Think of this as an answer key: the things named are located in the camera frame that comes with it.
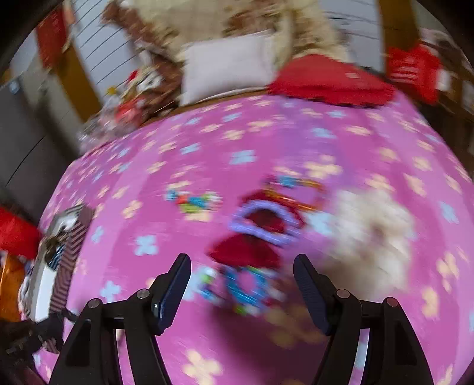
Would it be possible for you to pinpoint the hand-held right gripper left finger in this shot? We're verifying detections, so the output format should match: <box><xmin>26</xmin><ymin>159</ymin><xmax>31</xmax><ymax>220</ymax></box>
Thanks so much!
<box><xmin>49</xmin><ymin>254</ymin><xmax>192</xmax><ymax>385</ymax></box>

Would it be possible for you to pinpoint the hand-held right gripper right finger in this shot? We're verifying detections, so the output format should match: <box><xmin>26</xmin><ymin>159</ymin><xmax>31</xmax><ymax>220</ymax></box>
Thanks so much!
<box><xmin>293</xmin><ymin>255</ymin><xmax>434</xmax><ymax>385</ymax></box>

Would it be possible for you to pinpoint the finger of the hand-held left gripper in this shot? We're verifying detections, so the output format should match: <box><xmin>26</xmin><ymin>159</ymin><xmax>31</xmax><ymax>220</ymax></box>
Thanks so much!
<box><xmin>33</xmin><ymin>311</ymin><xmax>80</xmax><ymax>352</ymax></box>

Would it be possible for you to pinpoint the glass bead bracelet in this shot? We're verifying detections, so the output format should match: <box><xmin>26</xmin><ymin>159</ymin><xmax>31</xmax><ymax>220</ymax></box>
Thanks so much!
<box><xmin>189</xmin><ymin>267</ymin><xmax>221</xmax><ymax>300</ymax></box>

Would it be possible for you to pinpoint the white box with striped rim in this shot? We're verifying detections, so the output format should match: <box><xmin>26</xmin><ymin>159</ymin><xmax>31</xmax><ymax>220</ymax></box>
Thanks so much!
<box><xmin>20</xmin><ymin>203</ymin><xmax>97</xmax><ymax>323</ymax></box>

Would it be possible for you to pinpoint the blue bead bracelet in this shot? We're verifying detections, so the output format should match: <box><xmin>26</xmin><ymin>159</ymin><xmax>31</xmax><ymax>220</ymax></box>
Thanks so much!
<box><xmin>218</xmin><ymin>264</ymin><xmax>286</xmax><ymax>315</ymax></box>

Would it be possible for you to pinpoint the red scrunchie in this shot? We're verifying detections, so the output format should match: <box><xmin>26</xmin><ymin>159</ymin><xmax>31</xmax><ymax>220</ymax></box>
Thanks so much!
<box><xmin>207</xmin><ymin>189</ymin><xmax>308</xmax><ymax>269</ymax></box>

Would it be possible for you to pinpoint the cream fluffy scrunchie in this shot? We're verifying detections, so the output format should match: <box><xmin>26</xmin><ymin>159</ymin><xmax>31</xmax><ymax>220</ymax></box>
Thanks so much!
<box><xmin>326</xmin><ymin>189</ymin><xmax>417</xmax><ymax>293</ymax></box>

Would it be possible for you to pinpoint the orange bead bracelet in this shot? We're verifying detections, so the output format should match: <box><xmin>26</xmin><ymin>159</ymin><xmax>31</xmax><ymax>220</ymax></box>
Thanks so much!
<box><xmin>265</xmin><ymin>176</ymin><xmax>326</xmax><ymax>213</ymax></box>

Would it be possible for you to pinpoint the purple bead bracelet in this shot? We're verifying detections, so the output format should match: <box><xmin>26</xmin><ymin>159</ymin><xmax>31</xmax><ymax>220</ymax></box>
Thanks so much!
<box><xmin>230</xmin><ymin>200</ymin><xmax>302</xmax><ymax>248</ymax></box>

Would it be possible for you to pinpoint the orange bag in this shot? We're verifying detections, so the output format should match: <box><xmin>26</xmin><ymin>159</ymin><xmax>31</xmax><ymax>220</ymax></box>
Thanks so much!
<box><xmin>0</xmin><ymin>255</ymin><xmax>26</xmax><ymax>323</ymax></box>

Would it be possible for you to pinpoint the pink floral blanket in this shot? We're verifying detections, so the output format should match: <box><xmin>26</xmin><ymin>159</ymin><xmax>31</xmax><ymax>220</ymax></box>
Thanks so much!
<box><xmin>33</xmin><ymin>91</ymin><xmax>474</xmax><ymax>385</ymax></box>

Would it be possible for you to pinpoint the grey cabinet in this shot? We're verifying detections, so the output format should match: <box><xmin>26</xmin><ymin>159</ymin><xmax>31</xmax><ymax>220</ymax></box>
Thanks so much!
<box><xmin>0</xmin><ymin>79</ymin><xmax>82</xmax><ymax>223</ymax></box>

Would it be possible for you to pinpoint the pile of plastic packets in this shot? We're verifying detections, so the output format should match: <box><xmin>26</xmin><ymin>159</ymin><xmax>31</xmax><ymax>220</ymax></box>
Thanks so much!
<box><xmin>79</xmin><ymin>68</ymin><xmax>178</xmax><ymax>149</ymax></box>

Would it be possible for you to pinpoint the red folded cloth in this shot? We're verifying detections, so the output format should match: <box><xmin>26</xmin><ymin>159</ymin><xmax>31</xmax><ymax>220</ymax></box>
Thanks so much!
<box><xmin>268</xmin><ymin>55</ymin><xmax>397</xmax><ymax>108</ymax></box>

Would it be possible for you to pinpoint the white pillow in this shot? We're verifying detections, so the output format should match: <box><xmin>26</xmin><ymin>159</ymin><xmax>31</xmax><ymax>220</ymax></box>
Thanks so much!
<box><xmin>180</xmin><ymin>35</ymin><xmax>276</xmax><ymax>106</ymax></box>

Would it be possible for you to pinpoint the red printed bag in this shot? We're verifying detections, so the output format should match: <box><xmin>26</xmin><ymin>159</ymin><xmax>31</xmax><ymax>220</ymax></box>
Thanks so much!
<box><xmin>385</xmin><ymin>44</ymin><xmax>445</xmax><ymax>104</ymax></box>

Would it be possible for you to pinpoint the beige floral quilt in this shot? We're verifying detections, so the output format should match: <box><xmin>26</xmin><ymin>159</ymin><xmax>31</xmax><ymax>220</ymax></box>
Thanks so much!
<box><xmin>104</xmin><ymin>0</ymin><xmax>349</xmax><ymax>108</ymax></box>

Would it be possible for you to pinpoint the red bag with loop handle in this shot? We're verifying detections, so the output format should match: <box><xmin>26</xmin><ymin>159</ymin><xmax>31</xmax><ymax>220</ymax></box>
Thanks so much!
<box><xmin>0</xmin><ymin>207</ymin><xmax>41</xmax><ymax>260</ymax></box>

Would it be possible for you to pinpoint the red wall hanging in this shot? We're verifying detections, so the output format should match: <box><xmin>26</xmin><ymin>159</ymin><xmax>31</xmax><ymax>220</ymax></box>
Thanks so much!
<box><xmin>35</xmin><ymin>7</ymin><xmax>71</xmax><ymax>69</ymax></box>

